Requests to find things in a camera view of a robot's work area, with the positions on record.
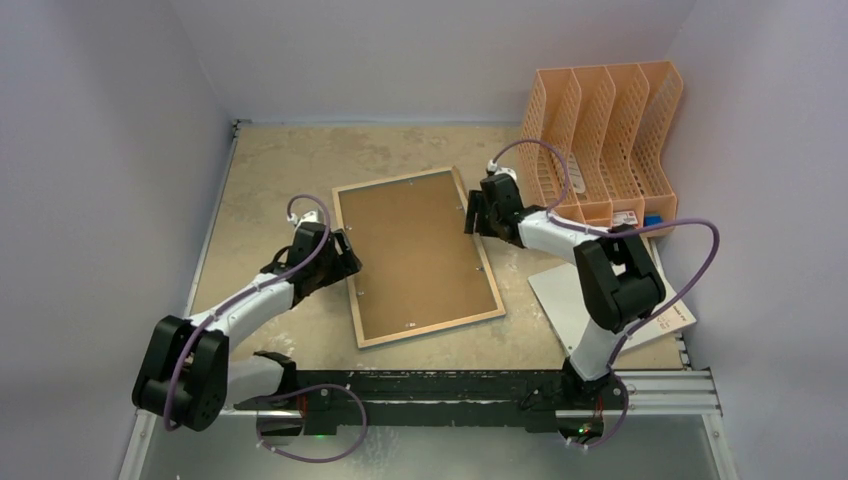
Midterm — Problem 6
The blue wooden picture frame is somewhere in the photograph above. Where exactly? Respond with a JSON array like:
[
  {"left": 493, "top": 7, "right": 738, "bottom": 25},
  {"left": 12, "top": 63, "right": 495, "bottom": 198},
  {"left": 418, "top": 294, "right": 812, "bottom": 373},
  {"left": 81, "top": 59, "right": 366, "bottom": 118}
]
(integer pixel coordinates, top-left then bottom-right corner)
[{"left": 331, "top": 165, "right": 507, "bottom": 350}]

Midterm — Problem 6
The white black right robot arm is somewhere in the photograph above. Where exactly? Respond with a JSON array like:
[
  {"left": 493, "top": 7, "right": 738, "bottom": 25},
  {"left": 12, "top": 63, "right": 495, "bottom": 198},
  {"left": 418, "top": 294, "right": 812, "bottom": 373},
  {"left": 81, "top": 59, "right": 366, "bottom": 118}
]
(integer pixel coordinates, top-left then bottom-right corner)
[{"left": 464, "top": 173, "right": 666, "bottom": 407}]

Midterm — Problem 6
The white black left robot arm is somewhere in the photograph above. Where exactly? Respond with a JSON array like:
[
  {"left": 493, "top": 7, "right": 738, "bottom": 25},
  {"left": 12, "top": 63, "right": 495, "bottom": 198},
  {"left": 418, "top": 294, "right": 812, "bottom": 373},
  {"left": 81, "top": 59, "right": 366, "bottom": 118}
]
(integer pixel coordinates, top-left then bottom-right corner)
[{"left": 131, "top": 221, "right": 362, "bottom": 431}]

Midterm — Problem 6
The orange plastic file organizer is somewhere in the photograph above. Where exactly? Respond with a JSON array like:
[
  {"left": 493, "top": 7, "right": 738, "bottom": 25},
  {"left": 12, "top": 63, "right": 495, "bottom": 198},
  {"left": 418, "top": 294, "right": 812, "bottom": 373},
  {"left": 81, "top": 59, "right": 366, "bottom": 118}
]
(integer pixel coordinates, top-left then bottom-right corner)
[{"left": 517, "top": 61, "right": 684, "bottom": 227}]

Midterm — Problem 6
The red white small card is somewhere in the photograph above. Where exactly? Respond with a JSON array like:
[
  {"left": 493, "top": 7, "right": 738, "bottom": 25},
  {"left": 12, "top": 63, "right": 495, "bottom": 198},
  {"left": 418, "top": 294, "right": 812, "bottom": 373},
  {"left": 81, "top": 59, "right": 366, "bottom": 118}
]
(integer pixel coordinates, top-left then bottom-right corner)
[{"left": 612, "top": 210, "right": 640, "bottom": 227}]

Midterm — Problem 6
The blue small object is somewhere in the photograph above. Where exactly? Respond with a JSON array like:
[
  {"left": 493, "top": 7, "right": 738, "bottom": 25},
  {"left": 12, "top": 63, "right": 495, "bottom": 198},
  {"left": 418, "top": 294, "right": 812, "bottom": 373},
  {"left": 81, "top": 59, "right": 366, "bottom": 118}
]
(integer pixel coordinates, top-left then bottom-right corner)
[{"left": 643, "top": 213, "right": 663, "bottom": 227}]

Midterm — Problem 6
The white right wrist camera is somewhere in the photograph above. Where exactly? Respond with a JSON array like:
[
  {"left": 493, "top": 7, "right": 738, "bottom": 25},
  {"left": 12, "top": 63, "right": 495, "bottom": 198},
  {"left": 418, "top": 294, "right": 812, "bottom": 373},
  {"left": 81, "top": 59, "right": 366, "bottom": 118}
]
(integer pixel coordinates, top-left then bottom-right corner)
[{"left": 486, "top": 159, "right": 517, "bottom": 181}]

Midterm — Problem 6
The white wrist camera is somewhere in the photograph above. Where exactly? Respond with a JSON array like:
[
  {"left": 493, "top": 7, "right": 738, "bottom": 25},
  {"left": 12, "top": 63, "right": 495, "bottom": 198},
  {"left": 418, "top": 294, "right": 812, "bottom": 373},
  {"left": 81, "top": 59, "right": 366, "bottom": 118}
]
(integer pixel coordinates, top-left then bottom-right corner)
[
  {"left": 486, "top": 159, "right": 517, "bottom": 181},
  {"left": 287, "top": 210, "right": 325, "bottom": 228}
]

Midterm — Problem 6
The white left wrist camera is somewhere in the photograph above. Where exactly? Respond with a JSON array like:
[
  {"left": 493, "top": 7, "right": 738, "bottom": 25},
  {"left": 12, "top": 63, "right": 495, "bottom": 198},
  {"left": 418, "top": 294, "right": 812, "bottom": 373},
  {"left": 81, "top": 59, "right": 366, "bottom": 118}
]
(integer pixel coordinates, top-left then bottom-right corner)
[{"left": 287, "top": 210, "right": 325, "bottom": 228}]

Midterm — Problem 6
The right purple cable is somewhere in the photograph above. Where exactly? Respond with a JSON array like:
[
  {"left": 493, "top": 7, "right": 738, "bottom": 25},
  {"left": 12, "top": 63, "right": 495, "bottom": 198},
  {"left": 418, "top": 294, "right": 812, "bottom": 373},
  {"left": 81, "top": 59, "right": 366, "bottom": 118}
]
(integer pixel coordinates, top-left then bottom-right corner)
[{"left": 486, "top": 138, "right": 722, "bottom": 452}]

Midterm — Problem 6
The purple cable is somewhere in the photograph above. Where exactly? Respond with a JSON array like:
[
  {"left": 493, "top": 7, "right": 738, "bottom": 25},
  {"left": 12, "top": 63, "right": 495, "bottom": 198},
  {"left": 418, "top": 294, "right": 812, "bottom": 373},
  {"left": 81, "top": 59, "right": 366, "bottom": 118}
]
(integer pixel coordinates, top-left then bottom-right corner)
[
  {"left": 486, "top": 138, "right": 722, "bottom": 452},
  {"left": 162, "top": 193, "right": 369, "bottom": 465}
]

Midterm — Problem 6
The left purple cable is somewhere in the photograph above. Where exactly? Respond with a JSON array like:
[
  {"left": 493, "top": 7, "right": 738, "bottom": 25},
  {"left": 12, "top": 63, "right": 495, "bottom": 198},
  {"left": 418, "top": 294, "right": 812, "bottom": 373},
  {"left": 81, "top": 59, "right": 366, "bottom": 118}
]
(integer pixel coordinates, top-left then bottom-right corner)
[{"left": 162, "top": 193, "right": 369, "bottom": 465}]

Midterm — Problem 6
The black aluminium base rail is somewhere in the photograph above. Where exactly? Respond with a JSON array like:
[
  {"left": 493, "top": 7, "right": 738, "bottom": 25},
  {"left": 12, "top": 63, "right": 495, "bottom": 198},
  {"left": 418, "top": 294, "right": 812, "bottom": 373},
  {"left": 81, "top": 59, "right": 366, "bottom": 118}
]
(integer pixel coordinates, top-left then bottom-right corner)
[{"left": 117, "top": 368, "right": 740, "bottom": 480}]

